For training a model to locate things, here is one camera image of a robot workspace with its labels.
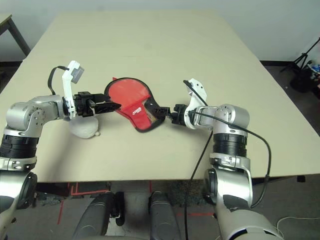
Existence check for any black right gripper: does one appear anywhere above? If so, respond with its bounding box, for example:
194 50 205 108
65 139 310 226
155 103 187 126

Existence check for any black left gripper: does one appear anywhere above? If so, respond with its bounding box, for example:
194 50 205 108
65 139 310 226
73 91 121 118

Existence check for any red black paddle case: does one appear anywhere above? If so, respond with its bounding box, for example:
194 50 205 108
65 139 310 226
104 76 166 134

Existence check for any white plush toy charm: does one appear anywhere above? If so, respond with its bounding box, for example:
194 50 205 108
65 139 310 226
68 116 101 139

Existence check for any grey right robot leg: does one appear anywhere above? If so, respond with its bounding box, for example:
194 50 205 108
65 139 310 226
148 191 182 240

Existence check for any grey robot leg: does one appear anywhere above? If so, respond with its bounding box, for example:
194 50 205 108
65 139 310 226
72 191 126 240
148 191 182 240

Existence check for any grey left robot leg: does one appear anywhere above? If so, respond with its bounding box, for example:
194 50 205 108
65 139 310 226
72 191 126 240

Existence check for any black trash bin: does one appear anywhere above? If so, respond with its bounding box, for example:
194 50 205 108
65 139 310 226
289 61 320 94

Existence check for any black tripod stand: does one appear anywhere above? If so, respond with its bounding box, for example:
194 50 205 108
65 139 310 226
279 37 320 73

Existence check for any plastic bottles rubbish heap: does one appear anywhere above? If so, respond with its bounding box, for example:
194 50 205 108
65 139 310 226
308 61 320 77

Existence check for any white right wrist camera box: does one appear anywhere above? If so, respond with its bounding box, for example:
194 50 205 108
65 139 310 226
183 78 209 130

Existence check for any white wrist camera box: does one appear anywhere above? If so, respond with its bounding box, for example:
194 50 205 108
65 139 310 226
183 78 209 130
61 60 85 120

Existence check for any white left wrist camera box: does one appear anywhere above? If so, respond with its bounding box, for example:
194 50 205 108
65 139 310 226
61 60 85 120

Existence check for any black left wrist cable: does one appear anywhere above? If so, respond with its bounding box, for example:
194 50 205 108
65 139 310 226
48 65 70 96

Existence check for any long thin black cable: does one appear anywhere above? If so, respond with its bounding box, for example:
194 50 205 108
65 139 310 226
183 131 215 240

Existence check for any black right arm loop cable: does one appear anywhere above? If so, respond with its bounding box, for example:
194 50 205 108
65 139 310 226
183 79 273 209

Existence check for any beige table black frame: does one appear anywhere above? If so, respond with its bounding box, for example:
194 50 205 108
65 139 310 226
0 13 32 61

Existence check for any thin white floor cable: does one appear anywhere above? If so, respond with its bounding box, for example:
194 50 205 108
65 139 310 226
276 215 320 238

